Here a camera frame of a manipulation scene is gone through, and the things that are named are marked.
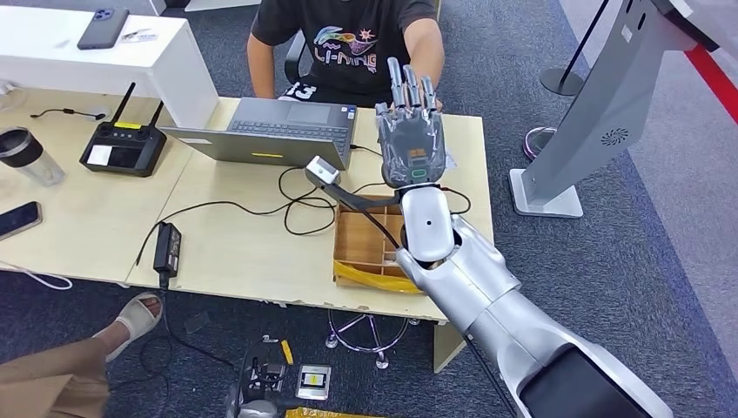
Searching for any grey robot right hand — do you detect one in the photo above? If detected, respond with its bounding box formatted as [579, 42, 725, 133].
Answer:
[374, 56, 448, 191]

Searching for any seated person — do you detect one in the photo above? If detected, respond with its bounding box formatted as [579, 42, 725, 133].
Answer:
[246, 0, 446, 114]

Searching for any small card with keys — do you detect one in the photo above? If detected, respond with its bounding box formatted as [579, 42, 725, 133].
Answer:
[119, 28, 159, 44]

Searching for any person's leg with sandal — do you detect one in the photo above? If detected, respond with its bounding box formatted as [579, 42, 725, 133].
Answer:
[0, 292, 164, 418]

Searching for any round chrome base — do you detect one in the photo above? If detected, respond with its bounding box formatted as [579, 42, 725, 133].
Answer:
[522, 126, 559, 163]

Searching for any wooden divided box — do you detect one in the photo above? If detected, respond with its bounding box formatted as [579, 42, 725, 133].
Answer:
[332, 194, 428, 295]

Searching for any grey laptop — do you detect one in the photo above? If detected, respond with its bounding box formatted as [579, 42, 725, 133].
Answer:
[160, 97, 359, 172]

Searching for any grey kiosk stand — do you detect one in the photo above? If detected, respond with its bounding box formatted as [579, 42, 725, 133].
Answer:
[508, 0, 738, 219]

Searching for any chrome stool base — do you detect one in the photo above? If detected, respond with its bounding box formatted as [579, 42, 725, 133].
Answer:
[325, 309, 422, 371]

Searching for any metal floor socket yellow label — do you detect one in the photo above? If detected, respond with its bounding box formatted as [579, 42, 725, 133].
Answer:
[295, 364, 333, 402]

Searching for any open metal floor socket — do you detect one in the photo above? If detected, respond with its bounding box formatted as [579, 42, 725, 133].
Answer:
[248, 360, 288, 399]

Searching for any black power adapter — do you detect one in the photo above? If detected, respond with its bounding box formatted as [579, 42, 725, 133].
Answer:
[152, 221, 183, 277]

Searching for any red barrier belt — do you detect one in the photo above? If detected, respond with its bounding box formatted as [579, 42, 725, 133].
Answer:
[684, 44, 738, 127]

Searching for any dark floor plate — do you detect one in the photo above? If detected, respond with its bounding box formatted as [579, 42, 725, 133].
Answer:
[184, 311, 211, 336]

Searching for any yellow flat package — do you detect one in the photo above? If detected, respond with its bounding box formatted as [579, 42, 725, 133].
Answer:
[285, 406, 370, 418]

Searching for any black remote controller with antennas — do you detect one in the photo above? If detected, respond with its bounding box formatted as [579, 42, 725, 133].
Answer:
[78, 81, 168, 179]

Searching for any dark grey smartphone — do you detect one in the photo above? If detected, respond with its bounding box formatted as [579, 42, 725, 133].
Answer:
[76, 7, 131, 51]

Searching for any white counter block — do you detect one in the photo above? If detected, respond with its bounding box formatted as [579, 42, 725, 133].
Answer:
[0, 4, 220, 129]

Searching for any clear tumbler with black lid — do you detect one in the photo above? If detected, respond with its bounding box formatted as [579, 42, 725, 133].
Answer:
[0, 126, 67, 187]

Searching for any black smartphone with tan case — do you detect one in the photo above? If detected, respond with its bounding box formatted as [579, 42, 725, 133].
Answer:
[0, 200, 44, 242]

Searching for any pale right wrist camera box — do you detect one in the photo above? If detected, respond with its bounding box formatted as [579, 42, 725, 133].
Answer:
[305, 155, 342, 189]

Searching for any black stanchion post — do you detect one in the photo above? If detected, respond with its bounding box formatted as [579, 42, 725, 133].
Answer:
[540, 0, 613, 98]

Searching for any black laptop charger cable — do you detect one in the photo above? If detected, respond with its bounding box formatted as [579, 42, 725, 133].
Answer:
[135, 144, 399, 266]

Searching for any black floor cable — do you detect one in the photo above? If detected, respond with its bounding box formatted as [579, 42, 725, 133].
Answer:
[109, 273, 290, 418]

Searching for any thin black cable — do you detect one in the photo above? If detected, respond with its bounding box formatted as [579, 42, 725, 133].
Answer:
[29, 107, 108, 122]

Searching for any white cable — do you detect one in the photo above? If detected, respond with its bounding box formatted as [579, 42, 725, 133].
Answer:
[0, 260, 74, 292]

